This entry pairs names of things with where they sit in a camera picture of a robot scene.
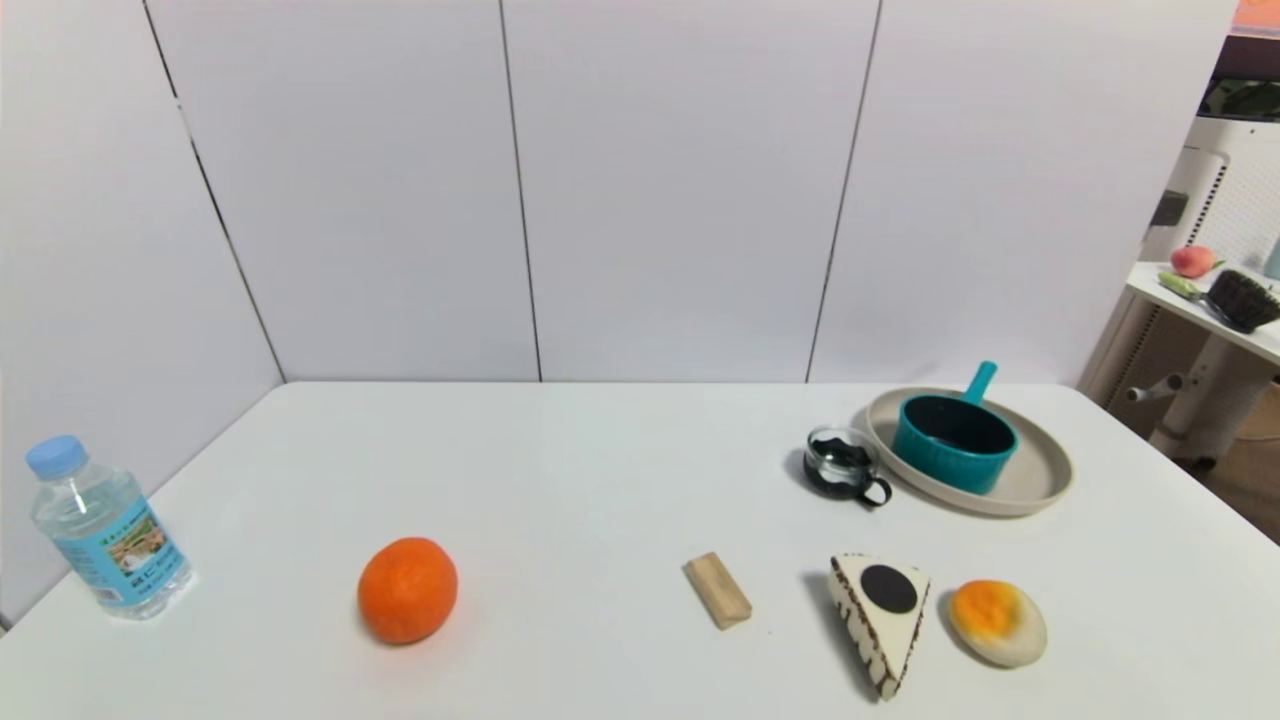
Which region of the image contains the teal saucepan with handle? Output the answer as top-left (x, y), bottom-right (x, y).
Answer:
top-left (891, 361), bottom-right (1020, 496)

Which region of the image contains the brown round plate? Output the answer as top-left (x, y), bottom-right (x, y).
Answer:
top-left (866, 387), bottom-right (1075, 518)

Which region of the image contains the small wooden block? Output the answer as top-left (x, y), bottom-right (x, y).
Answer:
top-left (684, 552), bottom-right (754, 631)

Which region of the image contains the orange fruit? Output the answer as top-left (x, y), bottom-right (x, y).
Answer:
top-left (357, 537), bottom-right (460, 646)

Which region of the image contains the triangular cake slice toy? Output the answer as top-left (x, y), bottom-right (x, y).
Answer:
top-left (828, 554), bottom-right (933, 701)

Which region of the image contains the white bun orange top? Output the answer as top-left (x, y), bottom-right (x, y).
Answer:
top-left (947, 579), bottom-right (1049, 669)

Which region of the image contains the clear water bottle blue cap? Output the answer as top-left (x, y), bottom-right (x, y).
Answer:
top-left (25, 434), bottom-right (195, 622)

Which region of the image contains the white side table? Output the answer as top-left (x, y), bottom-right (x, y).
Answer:
top-left (1126, 261), bottom-right (1280, 469)

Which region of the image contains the white pegboard panel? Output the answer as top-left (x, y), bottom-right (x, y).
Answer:
top-left (1080, 115), bottom-right (1280, 401)

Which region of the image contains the black round brush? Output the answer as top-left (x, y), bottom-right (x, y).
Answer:
top-left (1205, 269), bottom-right (1280, 334)

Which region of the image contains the glass cup black handle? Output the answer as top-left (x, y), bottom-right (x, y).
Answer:
top-left (803, 425), bottom-right (893, 508)

